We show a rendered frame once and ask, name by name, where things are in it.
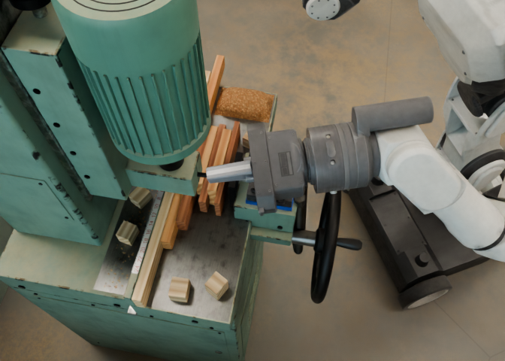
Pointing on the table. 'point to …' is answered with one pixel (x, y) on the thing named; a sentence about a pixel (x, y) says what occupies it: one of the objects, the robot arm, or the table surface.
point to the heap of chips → (244, 104)
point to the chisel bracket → (139, 174)
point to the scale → (147, 232)
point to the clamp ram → (234, 181)
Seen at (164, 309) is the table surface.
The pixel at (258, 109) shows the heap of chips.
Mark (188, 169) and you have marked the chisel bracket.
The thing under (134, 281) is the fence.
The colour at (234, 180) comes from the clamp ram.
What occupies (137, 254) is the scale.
